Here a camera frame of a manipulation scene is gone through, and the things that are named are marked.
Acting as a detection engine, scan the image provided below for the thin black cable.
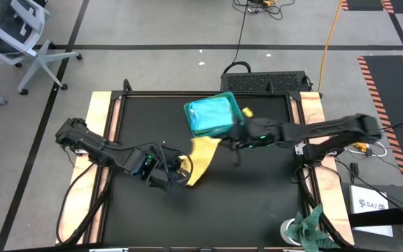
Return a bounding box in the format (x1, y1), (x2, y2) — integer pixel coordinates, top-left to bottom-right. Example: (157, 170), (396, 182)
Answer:
(234, 0), (252, 66)

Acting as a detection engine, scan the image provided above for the black flat bar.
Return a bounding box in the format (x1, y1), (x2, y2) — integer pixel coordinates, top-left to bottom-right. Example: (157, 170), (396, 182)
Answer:
(347, 204), (403, 228)

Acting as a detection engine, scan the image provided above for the black mat orange-striped edge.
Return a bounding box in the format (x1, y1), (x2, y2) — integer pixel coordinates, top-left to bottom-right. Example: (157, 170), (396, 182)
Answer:
(340, 0), (403, 15)
(357, 55), (403, 207)

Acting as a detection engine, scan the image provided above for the light blue microfiber towel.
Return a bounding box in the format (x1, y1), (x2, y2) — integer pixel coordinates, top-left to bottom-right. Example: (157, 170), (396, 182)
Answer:
(188, 97), (235, 134)

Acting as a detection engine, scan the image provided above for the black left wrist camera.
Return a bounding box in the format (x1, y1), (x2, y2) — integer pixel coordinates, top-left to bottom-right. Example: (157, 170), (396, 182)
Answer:
(129, 148), (160, 183)

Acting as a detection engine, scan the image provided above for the wooden side board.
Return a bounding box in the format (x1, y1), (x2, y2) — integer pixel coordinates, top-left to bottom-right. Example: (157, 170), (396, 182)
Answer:
(56, 91), (122, 244)
(290, 91), (355, 246)

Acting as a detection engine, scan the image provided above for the teal plastic bin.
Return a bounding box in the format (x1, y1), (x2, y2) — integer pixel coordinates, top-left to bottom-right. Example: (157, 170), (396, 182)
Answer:
(183, 91), (246, 139)

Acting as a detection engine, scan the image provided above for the yellow cable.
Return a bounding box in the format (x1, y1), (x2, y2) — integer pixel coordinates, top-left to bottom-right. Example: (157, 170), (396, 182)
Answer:
(318, 0), (344, 92)

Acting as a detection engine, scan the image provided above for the white printed paper box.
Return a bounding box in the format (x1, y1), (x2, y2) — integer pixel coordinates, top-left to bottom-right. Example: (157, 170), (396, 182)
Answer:
(348, 184), (395, 238)

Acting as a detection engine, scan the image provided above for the black cable bundle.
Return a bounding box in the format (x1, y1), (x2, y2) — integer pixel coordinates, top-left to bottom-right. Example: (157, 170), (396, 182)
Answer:
(232, 0), (296, 21)

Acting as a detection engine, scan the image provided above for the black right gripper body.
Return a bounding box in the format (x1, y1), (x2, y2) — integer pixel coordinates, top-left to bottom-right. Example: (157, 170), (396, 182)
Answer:
(225, 116), (283, 151)

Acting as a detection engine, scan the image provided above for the black perforated computer case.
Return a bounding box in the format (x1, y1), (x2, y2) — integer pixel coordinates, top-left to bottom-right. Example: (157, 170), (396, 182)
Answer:
(220, 69), (311, 94)

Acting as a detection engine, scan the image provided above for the grey office chair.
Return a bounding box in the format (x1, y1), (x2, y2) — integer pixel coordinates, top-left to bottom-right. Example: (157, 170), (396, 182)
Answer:
(0, 0), (83, 96)

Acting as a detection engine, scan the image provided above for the yellow microfiber towel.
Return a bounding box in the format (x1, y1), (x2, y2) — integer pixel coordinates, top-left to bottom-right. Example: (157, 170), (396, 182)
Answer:
(178, 135), (222, 188)

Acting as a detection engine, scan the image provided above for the green crumpled rag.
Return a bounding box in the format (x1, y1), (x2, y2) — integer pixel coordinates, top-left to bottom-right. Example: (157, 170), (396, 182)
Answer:
(279, 204), (341, 252)

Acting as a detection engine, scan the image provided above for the white cable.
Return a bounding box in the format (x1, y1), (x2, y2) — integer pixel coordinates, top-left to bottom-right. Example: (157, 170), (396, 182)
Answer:
(366, 139), (388, 158)

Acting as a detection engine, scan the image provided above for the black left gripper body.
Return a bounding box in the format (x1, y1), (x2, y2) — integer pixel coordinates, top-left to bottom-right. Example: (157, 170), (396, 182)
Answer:
(150, 144), (192, 194)

